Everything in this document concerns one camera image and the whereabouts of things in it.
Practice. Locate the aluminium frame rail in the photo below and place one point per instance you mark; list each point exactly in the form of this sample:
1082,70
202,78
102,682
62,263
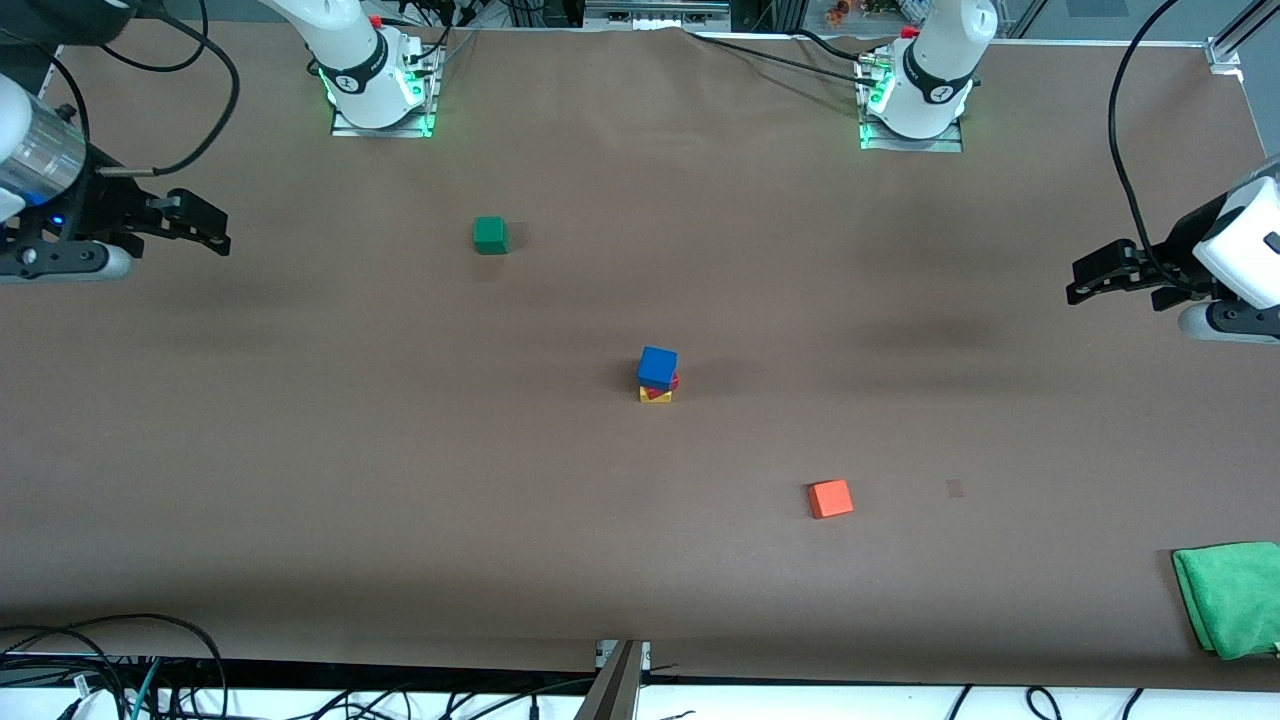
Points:
1250,25

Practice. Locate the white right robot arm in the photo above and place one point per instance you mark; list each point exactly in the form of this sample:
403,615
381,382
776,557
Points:
40,150

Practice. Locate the brown paper table cover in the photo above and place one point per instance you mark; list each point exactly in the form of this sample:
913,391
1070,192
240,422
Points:
400,560

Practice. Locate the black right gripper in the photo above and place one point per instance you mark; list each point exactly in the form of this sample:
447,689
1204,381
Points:
98,205

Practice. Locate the small silver mounting bracket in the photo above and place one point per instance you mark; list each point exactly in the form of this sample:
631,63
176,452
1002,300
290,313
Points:
603,655

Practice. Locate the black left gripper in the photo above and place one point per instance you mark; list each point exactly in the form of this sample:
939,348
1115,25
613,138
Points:
1173,251

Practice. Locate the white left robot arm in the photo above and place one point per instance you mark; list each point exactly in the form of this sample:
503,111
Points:
1250,240

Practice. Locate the orange background object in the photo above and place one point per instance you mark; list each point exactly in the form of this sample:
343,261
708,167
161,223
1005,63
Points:
840,10

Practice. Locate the silver corner bracket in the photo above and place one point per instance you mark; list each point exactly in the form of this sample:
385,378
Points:
1222,55

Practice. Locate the green folded cloth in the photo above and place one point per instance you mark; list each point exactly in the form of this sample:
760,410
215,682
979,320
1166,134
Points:
1235,598

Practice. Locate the yellow cube block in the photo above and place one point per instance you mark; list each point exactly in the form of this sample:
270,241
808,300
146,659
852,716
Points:
647,397

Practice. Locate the aluminium frame beam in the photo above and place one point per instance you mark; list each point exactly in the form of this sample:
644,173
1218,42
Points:
650,12

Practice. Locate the orange cube block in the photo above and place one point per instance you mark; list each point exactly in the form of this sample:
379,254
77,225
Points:
830,499

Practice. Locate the blue cube block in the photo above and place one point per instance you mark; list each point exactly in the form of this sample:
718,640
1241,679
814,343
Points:
657,366

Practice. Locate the red cube block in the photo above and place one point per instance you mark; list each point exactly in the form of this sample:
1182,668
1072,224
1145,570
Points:
672,385

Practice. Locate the aluminium profile post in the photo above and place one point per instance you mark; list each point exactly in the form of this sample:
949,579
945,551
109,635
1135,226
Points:
615,695

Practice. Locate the green cube block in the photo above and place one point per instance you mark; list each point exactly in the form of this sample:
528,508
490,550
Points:
490,235

